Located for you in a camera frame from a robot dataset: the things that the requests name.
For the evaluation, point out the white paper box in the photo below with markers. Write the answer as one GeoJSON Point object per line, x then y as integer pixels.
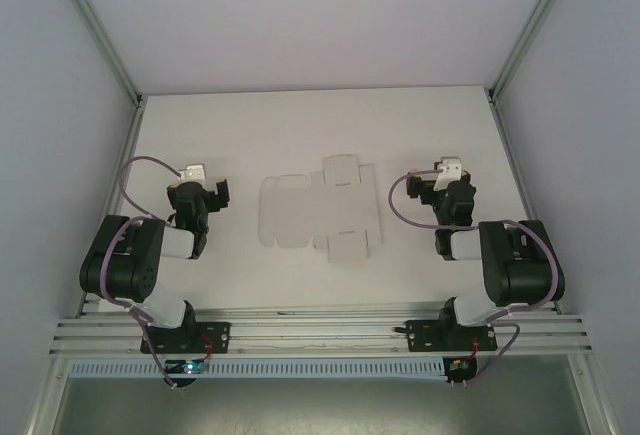
{"type": "Point", "coordinates": [295, 210]}

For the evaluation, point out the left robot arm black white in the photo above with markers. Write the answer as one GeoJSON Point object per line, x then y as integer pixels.
{"type": "Point", "coordinates": [120, 265]}

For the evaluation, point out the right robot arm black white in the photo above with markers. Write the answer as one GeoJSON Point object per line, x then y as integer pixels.
{"type": "Point", "coordinates": [520, 275]}

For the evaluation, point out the small circuit board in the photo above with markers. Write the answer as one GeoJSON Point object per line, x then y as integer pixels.
{"type": "Point", "coordinates": [457, 366]}

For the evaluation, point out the circuit board with green light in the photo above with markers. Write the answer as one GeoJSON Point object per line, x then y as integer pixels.
{"type": "Point", "coordinates": [190, 367]}

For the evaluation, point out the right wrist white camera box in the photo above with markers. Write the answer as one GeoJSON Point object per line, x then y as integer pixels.
{"type": "Point", "coordinates": [447, 175]}

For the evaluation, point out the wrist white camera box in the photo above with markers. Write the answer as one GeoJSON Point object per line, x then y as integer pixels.
{"type": "Point", "coordinates": [447, 175]}
{"type": "Point", "coordinates": [194, 172]}

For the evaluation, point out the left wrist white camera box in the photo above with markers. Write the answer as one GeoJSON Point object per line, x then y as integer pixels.
{"type": "Point", "coordinates": [194, 172]}

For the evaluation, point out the right aluminium table side rail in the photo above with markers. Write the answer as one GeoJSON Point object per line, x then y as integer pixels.
{"type": "Point", "coordinates": [511, 155]}

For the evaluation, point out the aluminium table side rail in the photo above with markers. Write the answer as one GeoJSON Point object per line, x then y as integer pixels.
{"type": "Point", "coordinates": [511, 155]}
{"type": "Point", "coordinates": [128, 140]}

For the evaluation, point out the left aluminium table side rail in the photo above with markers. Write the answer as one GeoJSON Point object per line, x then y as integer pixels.
{"type": "Point", "coordinates": [128, 140]}

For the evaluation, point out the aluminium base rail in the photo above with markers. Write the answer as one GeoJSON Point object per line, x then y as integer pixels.
{"type": "Point", "coordinates": [320, 330]}

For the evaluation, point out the right aluminium frame post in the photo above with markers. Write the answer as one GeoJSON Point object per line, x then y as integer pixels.
{"type": "Point", "coordinates": [535, 20]}

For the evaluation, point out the aluminium frame post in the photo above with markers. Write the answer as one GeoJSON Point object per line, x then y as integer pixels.
{"type": "Point", "coordinates": [95, 20]}
{"type": "Point", "coordinates": [535, 20]}

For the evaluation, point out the left aluminium frame post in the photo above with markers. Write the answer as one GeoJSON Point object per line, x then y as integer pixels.
{"type": "Point", "coordinates": [95, 20]}

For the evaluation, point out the aluminium frame leg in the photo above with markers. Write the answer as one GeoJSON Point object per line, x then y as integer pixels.
{"type": "Point", "coordinates": [592, 395]}
{"type": "Point", "coordinates": [47, 395]}

